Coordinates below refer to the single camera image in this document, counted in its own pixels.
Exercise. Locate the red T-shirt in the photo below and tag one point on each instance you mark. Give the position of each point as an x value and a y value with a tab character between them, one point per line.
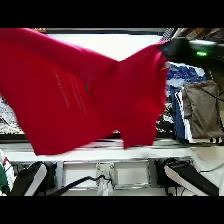
66	100

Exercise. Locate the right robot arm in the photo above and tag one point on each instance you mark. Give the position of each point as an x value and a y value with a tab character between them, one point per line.
190	176

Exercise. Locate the blue garment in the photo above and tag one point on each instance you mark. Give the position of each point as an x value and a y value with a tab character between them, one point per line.
176	113

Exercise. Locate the green and white garment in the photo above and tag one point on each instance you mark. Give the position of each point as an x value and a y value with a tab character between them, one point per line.
4	176

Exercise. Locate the silver frame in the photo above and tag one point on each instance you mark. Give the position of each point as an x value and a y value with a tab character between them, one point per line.
173	150

